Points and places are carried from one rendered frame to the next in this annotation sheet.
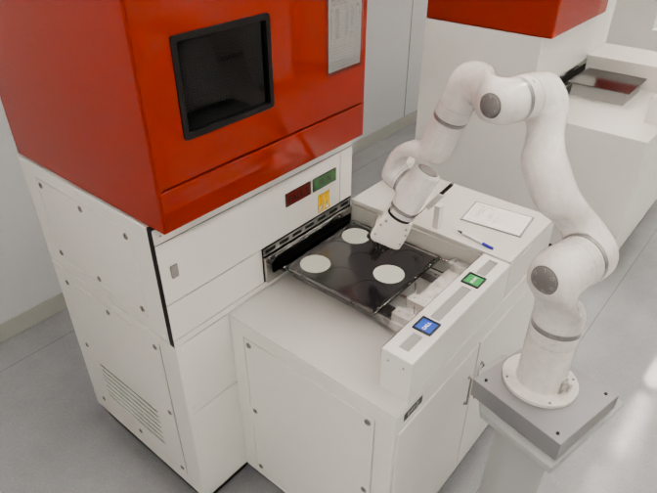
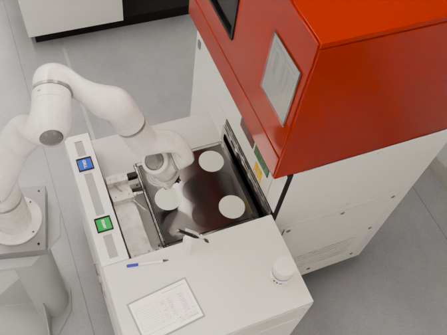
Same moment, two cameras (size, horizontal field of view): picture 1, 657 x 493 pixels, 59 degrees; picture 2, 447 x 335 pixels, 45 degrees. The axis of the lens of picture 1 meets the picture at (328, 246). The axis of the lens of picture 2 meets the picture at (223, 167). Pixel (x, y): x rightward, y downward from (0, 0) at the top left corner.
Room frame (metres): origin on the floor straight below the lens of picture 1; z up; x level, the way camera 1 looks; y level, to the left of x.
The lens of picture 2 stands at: (1.97, -1.07, 2.68)
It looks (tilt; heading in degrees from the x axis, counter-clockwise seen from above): 57 degrees down; 109
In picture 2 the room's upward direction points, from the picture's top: 11 degrees clockwise
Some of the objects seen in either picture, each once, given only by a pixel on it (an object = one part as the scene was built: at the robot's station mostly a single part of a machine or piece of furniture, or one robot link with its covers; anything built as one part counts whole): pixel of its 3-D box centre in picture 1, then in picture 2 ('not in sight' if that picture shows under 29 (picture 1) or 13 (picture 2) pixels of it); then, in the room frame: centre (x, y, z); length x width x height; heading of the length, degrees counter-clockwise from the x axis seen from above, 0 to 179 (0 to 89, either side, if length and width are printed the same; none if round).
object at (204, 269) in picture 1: (269, 230); (233, 119); (1.54, 0.19, 1.02); 0.82 x 0.03 x 0.40; 140
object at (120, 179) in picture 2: (406, 318); (116, 179); (1.27, -0.22, 0.89); 0.08 x 0.03 x 0.03; 50
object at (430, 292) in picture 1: (433, 299); (128, 219); (1.39, -0.32, 0.87); 0.36 x 0.08 x 0.03; 140
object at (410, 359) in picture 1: (449, 321); (96, 204); (1.26, -0.35, 0.89); 0.55 x 0.09 x 0.14; 140
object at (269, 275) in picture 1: (310, 242); (243, 173); (1.67, 0.06, 0.89); 0.44 x 0.02 x 0.10; 140
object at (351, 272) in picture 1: (362, 261); (195, 191); (1.54, -0.11, 0.90); 0.34 x 0.34 x 0.01; 50
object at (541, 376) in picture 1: (547, 353); (8, 209); (1.05, -0.55, 0.96); 0.19 x 0.19 x 0.18
